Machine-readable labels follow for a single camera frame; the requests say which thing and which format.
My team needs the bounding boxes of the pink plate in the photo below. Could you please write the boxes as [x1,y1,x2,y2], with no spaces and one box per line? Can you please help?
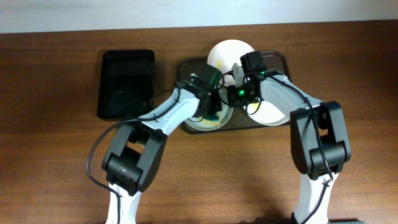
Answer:
[207,39,254,86]

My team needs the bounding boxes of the white cream plate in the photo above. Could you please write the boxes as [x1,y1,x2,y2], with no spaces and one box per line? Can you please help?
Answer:
[243,101,289,126]

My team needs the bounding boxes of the green and yellow sponge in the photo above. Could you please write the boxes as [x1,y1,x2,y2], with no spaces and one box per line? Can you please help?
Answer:
[202,113,223,126]

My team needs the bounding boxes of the light blue plate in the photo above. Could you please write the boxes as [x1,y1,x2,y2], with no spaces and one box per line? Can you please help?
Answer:
[185,103,233,131]

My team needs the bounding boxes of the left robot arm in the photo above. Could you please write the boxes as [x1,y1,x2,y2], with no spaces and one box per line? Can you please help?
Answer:
[101,65,222,223]

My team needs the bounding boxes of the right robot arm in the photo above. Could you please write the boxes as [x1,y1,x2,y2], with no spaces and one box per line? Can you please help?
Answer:
[227,51,351,224]

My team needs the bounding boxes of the dark brown serving tray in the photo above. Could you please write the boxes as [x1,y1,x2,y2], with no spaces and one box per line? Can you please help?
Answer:
[177,50,293,134]

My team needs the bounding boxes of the black rectangular sponge tray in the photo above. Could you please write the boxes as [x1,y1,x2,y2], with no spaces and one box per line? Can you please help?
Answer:
[97,49,155,120]

